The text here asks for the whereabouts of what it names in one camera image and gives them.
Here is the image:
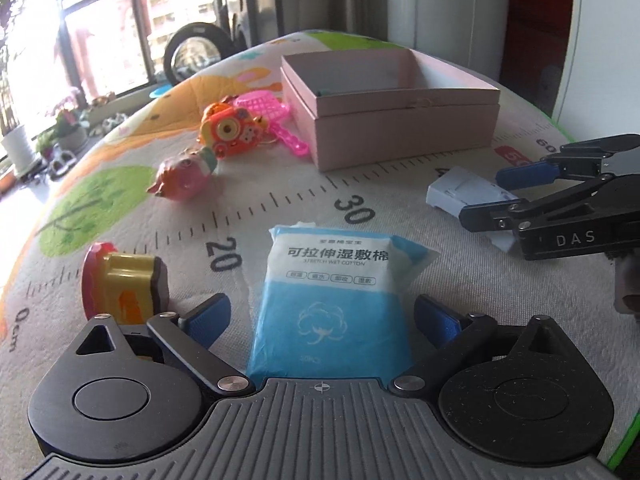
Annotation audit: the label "white charger box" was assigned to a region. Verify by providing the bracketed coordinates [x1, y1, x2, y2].
[425, 164, 522, 254]

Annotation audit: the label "pink yellow round toy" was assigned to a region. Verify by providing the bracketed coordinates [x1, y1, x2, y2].
[81, 243, 169, 325]

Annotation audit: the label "blue wet cotton pack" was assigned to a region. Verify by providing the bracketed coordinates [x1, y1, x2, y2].
[247, 223, 438, 385]

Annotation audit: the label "pink pig toy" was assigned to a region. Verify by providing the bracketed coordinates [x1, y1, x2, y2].
[146, 146, 218, 202]

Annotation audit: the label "orange toy camera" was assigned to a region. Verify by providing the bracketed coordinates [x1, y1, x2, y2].
[198, 102, 268, 159]

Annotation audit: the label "pink plastic racket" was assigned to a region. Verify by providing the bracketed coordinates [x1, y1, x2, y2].
[234, 90, 309, 158]

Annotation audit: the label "colourful play mat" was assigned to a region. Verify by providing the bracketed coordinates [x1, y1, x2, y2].
[1, 32, 639, 479]

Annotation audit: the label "pink cardboard box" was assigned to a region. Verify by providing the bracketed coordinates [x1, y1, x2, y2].
[281, 48, 500, 171]

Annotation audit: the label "small flower pot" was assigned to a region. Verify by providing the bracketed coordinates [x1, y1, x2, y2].
[55, 126, 89, 154]

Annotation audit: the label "blue plastic basin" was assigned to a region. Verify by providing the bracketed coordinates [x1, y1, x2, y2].
[149, 84, 172, 100]

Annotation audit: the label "white plant pot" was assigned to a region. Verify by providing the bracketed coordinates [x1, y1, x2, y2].
[1, 125, 41, 179]

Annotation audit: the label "round washing machine door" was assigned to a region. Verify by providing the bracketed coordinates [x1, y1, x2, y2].
[163, 22, 236, 86]

